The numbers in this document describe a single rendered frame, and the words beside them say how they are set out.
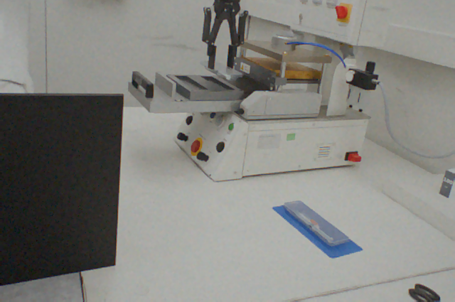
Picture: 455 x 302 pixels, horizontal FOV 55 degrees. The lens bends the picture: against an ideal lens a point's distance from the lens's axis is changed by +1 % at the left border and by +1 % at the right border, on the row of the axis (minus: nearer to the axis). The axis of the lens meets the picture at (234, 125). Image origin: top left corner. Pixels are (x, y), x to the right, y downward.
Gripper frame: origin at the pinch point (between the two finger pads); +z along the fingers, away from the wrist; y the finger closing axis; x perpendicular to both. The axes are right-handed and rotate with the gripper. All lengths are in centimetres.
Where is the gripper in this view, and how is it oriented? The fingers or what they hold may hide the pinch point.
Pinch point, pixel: (221, 57)
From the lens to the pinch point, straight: 129.8
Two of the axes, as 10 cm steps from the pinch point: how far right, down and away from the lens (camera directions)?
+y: -8.8, 0.6, -4.7
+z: -1.1, 9.4, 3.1
